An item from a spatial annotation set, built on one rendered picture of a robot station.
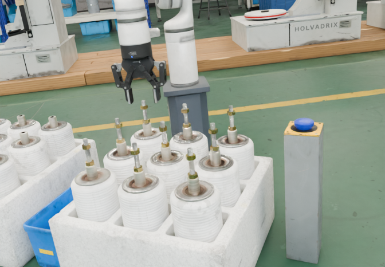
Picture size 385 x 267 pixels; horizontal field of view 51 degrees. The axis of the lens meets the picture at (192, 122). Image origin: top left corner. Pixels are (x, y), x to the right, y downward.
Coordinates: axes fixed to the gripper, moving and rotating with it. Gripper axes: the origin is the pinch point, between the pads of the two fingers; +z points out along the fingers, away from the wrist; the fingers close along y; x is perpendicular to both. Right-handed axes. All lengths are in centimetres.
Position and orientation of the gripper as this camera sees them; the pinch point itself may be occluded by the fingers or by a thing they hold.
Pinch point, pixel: (143, 97)
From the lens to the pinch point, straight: 103.0
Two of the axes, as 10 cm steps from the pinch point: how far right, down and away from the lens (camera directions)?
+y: 9.8, -0.1, -2.1
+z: 0.9, 9.3, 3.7
